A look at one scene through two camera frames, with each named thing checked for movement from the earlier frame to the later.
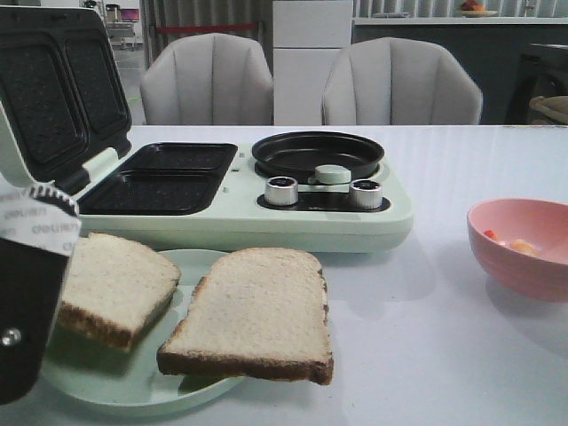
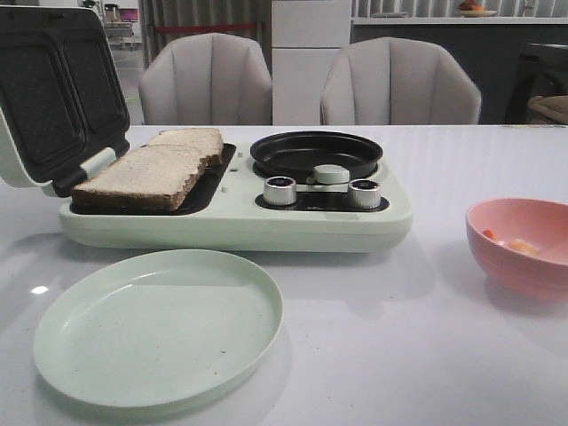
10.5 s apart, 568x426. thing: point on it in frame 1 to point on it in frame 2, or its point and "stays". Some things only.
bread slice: [117, 287] to [207, 138]
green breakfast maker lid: [62, 98] stays
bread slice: [257, 312] to [151, 178]
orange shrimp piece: [491, 234] stays
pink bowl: [522, 246] stays
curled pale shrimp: [521, 245] stays
